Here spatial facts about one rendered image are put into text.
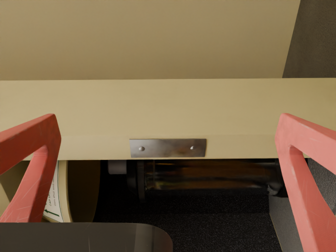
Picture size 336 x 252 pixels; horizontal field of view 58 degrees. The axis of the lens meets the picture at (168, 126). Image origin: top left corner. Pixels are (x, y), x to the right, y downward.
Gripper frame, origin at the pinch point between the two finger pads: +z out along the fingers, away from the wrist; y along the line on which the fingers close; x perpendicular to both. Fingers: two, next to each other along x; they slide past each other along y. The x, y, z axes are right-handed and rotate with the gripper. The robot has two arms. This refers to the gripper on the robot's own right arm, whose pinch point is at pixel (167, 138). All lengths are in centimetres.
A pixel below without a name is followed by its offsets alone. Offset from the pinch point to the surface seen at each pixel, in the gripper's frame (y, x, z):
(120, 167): 6.8, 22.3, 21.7
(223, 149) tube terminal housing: -5.2, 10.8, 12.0
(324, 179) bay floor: -18.4, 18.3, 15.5
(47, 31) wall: 26, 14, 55
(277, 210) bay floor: -18.4, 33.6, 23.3
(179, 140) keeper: -1.0, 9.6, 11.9
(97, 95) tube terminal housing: 7.8, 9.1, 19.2
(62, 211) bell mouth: 12.5, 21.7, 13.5
